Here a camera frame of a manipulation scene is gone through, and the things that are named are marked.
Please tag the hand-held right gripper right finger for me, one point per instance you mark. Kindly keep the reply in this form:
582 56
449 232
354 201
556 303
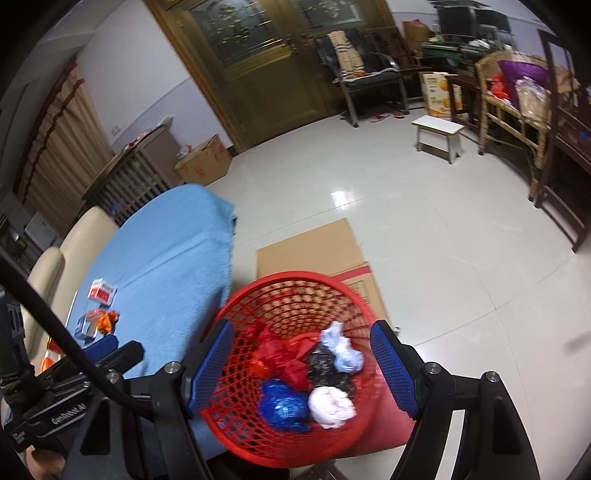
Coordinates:
392 364

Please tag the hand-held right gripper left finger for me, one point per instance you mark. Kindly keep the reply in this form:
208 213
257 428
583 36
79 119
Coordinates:
212 364

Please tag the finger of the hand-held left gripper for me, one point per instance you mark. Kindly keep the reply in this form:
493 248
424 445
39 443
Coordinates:
105 347

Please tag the light blue face mask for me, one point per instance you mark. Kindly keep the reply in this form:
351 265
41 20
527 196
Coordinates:
344 355

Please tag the red plastic bag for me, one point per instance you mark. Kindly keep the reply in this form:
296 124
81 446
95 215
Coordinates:
277 350

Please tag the black patterned bag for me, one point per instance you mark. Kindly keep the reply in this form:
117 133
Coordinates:
323 369

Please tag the white plastic bag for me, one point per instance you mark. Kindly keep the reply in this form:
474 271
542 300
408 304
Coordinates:
330 406

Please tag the blue plastic bag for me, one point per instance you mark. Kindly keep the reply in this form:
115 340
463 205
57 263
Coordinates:
281 406

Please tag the red plastic basket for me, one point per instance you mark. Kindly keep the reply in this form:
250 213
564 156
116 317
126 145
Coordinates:
258 454

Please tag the clear plastic container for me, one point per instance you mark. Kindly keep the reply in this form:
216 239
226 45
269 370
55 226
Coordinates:
87 330

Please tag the orange wrapper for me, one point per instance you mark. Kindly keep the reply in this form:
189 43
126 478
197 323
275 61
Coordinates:
107 321

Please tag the thin white stick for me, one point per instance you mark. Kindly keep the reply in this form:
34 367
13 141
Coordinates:
71 309

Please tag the orange white packet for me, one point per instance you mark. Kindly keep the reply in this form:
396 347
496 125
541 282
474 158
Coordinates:
50 359

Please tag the red white small box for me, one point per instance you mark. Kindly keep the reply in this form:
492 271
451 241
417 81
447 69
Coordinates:
102 291

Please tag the blue tablecloth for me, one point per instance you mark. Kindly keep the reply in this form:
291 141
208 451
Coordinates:
161 258

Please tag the cream leather sofa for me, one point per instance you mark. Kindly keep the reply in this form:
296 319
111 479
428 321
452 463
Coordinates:
87 230

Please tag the flat cardboard sheet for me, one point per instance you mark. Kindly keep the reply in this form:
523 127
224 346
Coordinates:
314 249

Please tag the wooden crib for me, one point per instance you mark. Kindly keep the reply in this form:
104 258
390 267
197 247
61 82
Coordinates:
134 180

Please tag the brown cardboard box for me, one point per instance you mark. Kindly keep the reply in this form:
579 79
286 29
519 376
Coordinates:
418 34
203 166

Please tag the brown curtain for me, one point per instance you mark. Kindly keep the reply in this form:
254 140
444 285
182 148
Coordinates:
60 147

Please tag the beige cabinet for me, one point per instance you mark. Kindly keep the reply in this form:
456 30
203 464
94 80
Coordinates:
157 147

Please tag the small white stool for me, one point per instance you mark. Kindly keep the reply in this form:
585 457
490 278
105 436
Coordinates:
438 125

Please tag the wicker chair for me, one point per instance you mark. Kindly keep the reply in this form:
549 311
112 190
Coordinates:
498 120

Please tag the yellow carton box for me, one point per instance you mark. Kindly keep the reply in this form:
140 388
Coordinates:
436 94

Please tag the wooden double door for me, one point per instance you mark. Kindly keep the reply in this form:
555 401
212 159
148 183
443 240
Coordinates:
258 92

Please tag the black metal armchair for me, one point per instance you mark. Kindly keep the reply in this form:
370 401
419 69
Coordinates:
369 78

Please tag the plaid scarf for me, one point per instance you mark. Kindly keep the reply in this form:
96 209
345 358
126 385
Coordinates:
346 55

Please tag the purple cushion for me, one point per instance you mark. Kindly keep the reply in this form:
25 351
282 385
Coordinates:
521 74

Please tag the dark wooden chair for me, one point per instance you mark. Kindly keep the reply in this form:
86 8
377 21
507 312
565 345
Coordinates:
392 46

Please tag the black monitor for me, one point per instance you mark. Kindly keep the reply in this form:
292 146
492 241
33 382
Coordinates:
457 21

